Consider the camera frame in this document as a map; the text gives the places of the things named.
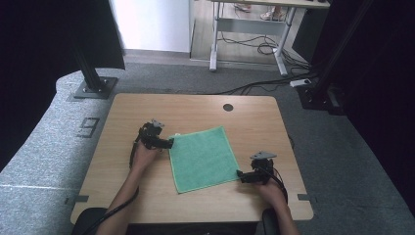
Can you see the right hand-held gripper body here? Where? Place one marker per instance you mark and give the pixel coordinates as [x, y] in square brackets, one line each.
[262, 168]

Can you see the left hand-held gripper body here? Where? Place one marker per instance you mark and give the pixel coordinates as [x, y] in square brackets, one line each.
[150, 135]

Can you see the green microfibre cloth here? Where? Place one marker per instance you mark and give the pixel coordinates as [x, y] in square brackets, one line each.
[204, 160]

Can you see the person's left hand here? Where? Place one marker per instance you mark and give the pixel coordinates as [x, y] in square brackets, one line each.
[143, 160]

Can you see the person's right hand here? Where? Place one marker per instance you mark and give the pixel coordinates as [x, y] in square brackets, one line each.
[272, 194]

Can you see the black chair armrest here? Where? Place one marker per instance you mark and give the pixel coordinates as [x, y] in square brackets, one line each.
[269, 223]
[88, 222]

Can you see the grey floor tape strip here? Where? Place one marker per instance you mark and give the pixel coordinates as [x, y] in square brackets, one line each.
[304, 197]
[77, 199]

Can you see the black round table grommet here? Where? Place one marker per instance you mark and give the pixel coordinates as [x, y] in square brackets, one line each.
[228, 107]

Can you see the black metal stand square base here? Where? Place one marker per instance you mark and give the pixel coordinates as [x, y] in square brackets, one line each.
[94, 86]

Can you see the white power strip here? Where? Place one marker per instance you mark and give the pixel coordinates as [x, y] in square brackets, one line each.
[300, 82]

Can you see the black metal stand dark base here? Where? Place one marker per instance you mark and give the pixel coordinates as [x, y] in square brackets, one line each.
[321, 94]

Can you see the black curtain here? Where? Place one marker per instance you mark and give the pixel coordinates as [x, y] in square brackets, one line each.
[385, 98]
[39, 65]

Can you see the dark box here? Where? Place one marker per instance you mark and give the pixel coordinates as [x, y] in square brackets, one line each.
[306, 32]

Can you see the white frame desk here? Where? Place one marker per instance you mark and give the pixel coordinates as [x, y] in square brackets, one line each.
[251, 26]

